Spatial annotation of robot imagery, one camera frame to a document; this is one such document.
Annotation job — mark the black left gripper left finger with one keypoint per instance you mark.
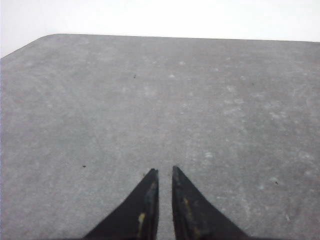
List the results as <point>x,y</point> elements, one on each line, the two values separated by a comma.
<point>136,218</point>

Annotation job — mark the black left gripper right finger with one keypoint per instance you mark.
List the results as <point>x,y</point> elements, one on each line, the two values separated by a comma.
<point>194,217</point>

